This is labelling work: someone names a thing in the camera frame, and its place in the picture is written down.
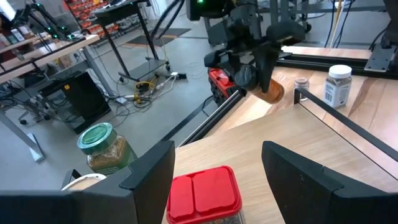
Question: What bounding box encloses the background wooden table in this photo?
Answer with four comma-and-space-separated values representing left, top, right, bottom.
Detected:
0, 33, 127, 163

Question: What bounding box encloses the black computer case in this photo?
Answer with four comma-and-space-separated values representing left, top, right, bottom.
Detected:
39, 71, 112, 134

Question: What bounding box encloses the red paprika spice tin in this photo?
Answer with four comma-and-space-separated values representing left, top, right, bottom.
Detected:
166, 165, 243, 224

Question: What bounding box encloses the small glass spice jar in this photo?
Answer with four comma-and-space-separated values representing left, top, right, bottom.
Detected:
294, 77, 310, 102

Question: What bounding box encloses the orange spice bottle black cap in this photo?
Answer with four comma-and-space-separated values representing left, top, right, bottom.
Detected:
234, 64, 285, 105

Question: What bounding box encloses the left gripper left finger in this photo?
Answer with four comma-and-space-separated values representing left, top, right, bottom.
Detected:
0, 140, 176, 224

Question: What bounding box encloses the wooden shelf riser black frame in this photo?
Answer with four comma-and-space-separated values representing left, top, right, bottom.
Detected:
161, 88, 398, 224

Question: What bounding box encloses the black table frame rail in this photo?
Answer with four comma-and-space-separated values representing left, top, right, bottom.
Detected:
178, 89, 247, 147
276, 52, 398, 80

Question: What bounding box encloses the red tool case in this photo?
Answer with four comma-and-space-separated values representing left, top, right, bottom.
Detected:
208, 67, 239, 106

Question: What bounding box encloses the tall spice jar white lid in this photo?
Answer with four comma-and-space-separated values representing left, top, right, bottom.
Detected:
323, 64, 353, 109

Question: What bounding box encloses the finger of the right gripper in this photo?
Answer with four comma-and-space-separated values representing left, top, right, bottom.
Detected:
253, 43, 280, 93
203, 50, 242, 83

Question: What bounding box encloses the floor cable tangle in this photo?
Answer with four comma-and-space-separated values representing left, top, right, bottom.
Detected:
102, 62, 206, 125

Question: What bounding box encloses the grey metal mounting plate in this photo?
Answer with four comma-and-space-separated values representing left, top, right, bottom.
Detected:
364, 43, 393, 73

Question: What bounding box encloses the black rolling stand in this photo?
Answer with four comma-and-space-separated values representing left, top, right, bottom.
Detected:
91, 0, 187, 82

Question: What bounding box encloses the spice jar tan lid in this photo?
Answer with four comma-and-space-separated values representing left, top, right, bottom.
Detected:
61, 173, 107, 192

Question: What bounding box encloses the green oregano jar green lid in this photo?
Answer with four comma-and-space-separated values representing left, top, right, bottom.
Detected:
76, 122, 139, 177

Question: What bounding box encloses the red parts bin rack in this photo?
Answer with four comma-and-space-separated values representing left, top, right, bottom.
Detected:
64, 0, 121, 35

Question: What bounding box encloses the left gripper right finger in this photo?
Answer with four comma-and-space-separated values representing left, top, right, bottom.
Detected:
262, 140, 398, 224

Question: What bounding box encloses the small wooden spice shelf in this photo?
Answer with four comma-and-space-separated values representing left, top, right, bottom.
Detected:
0, 27, 52, 54

